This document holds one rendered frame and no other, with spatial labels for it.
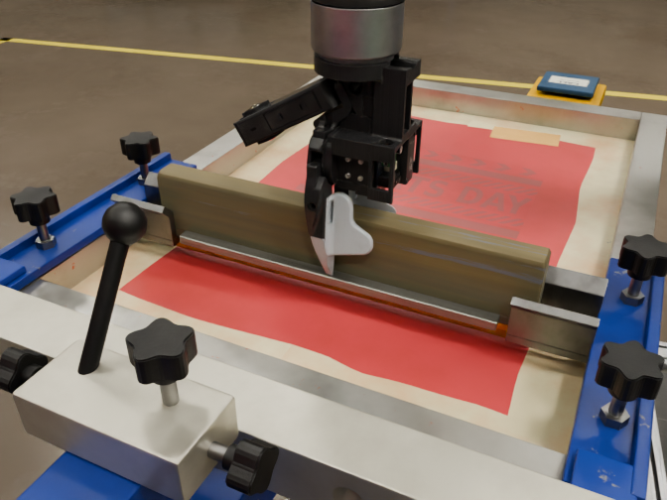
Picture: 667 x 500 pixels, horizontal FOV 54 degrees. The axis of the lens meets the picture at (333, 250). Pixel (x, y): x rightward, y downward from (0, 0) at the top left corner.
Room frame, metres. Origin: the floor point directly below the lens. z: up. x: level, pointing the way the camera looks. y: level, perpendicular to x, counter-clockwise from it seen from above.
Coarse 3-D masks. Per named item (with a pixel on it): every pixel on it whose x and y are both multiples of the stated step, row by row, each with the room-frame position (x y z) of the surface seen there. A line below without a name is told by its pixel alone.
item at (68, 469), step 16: (64, 464) 0.26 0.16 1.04; (80, 464) 0.26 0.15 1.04; (96, 464) 0.26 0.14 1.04; (48, 480) 0.25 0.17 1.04; (64, 480) 0.25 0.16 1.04; (80, 480) 0.25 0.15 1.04; (96, 480) 0.25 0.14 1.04; (112, 480) 0.25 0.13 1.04; (128, 480) 0.25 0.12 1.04; (32, 496) 0.24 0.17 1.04; (48, 496) 0.24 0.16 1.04; (64, 496) 0.24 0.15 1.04; (80, 496) 0.24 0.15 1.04; (96, 496) 0.24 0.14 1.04; (112, 496) 0.24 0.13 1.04; (128, 496) 0.24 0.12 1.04; (144, 496) 0.25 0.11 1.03; (160, 496) 0.26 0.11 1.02
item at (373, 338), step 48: (480, 144) 0.94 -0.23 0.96; (528, 144) 0.94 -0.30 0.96; (576, 144) 0.94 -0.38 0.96; (576, 192) 0.78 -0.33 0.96; (528, 240) 0.66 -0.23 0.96; (336, 336) 0.48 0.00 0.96; (384, 336) 0.48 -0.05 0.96; (432, 336) 0.48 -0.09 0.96; (480, 336) 0.48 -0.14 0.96; (432, 384) 0.42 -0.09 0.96; (480, 384) 0.42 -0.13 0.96
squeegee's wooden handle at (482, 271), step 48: (192, 192) 0.61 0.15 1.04; (240, 192) 0.58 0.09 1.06; (288, 192) 0.58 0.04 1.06; (240, 240) 0.58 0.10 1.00; (288, 240) 0.56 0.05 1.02; (384, 240) 0.51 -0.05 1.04; (432, 240) 0.49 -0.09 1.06; (480, 240) 0.49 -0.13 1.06; (432, 288) 0.49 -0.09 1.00; (480, 288) 0.47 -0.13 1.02; (528, 288) 0.46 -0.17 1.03
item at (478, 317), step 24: (192, 240) 0.59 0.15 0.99; (216, 240) 0.59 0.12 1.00; (264, 264) 0.56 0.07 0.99; (288, 264) 0.55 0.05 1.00; (312, 264) 0.55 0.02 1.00; (360, 288) 0.51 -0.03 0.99; (384, 288) 0.51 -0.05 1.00; (432, 312) 0.48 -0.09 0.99; (456, 312) 0.47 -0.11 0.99; (480, 312) 0.47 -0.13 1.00
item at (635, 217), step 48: (432, 96) 1.10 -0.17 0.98; (480, 96) 1.06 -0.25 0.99; (528, 96) 1.06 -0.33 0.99; (240, 144) 0.86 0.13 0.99; (624, 192) 0.71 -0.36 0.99; (96, 240) 0.60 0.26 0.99; (48, 288) 0.51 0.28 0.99; (288, 384) 0.38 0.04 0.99; (336, 384) 0.38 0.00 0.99; (432, 432) 0.33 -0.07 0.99; (480, 432) 0.33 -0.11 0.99
